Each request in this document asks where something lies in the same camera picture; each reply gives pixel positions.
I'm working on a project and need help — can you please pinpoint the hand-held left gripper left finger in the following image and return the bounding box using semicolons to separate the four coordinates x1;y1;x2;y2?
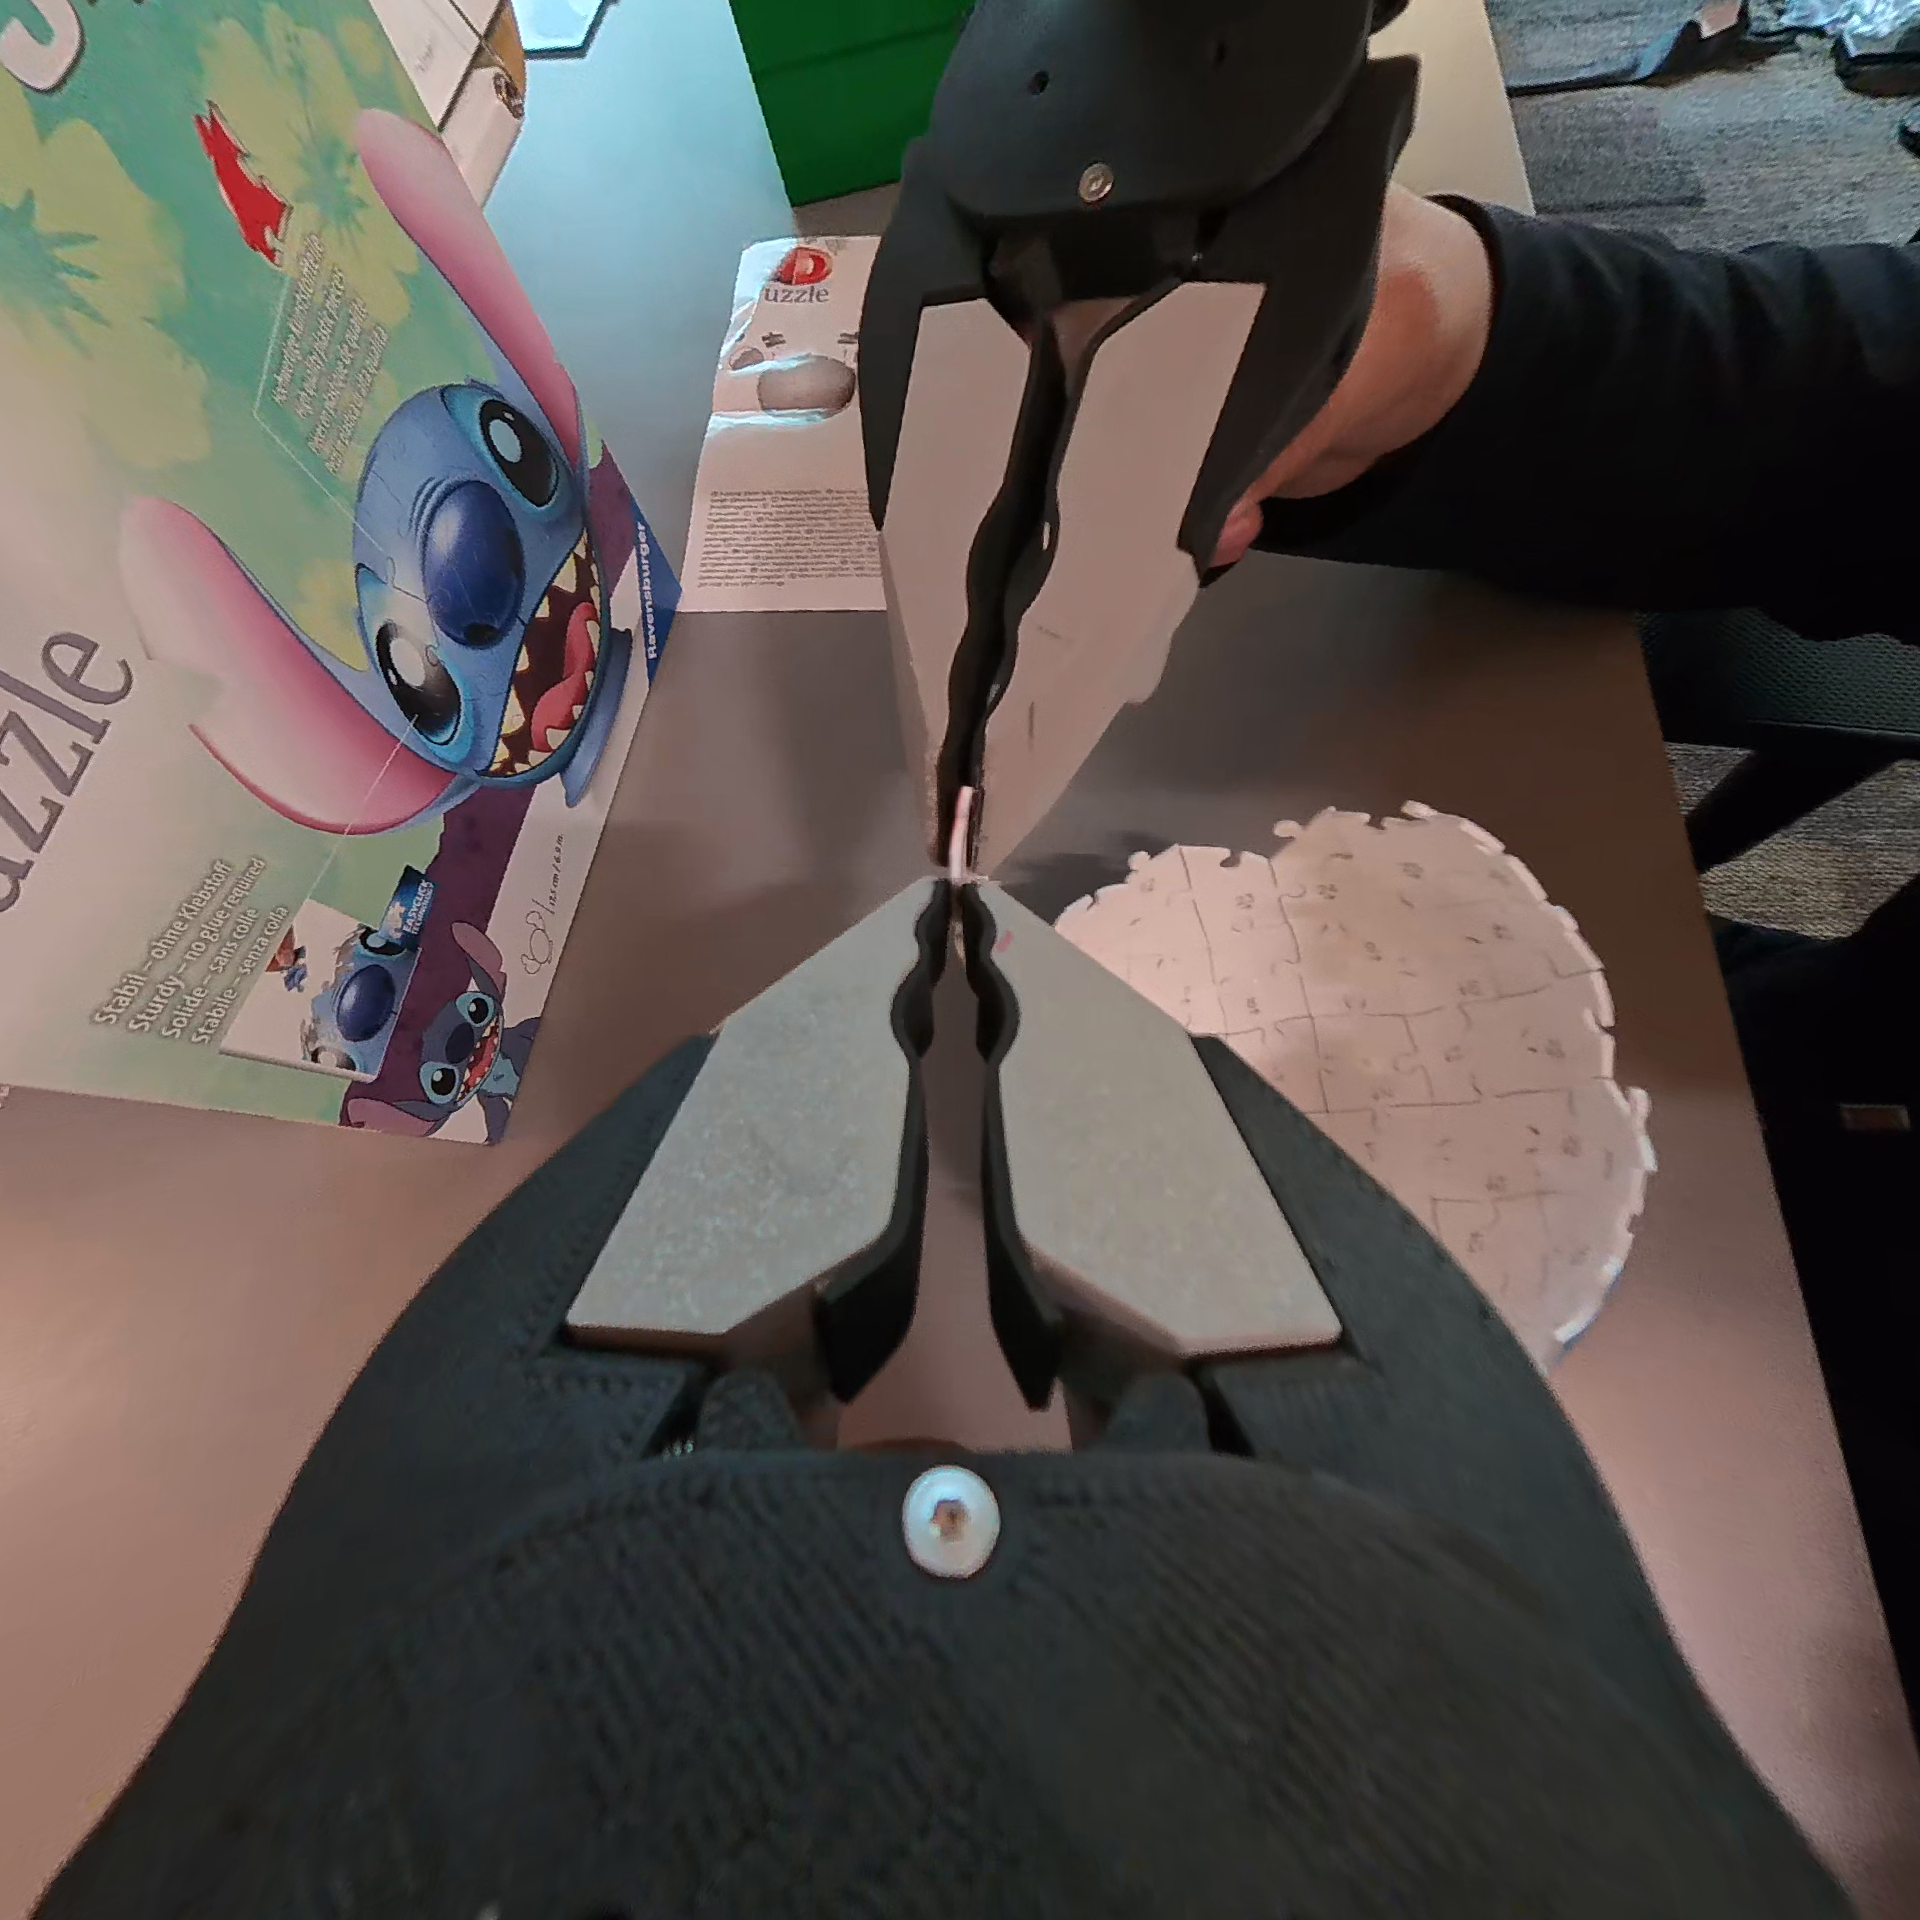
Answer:
565;878;962;1405

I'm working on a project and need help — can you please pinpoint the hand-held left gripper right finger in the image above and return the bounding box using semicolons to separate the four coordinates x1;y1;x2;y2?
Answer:
957;882;1346;1408

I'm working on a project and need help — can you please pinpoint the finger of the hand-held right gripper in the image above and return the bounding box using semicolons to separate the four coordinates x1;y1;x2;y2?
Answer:
961;276;1273;880
874;285;1051;865

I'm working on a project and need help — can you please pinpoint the half-built white puzzle ball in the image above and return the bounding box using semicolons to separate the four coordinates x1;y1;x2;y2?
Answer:
1053;802;1658;1348

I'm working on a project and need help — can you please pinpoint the person's right forearm black sleeve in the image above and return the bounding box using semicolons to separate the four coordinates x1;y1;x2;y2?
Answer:
1258;194;1920;644

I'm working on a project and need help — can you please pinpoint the cartoon puzzle box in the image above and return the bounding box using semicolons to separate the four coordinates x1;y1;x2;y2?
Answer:
0;0;686;1146

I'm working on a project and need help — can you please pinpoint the person's right hand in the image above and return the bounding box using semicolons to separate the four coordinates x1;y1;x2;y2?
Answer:
1206;187;1498;586

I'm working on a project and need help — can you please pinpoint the white instruction leaflet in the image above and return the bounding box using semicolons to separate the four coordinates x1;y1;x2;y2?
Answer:
682;235;889;614

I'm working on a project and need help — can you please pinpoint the green box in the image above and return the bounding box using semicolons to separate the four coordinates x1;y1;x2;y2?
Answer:
729;0;981;208

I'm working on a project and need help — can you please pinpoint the white cardboard box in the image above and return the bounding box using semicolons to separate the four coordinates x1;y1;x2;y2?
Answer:
369;0;530;205

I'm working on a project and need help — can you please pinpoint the crumpled grey cloth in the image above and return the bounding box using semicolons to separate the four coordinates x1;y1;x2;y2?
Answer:
1627;0;1920;96

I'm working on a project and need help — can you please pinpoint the black office chair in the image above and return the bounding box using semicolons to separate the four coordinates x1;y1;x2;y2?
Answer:
1638;608;1920;876

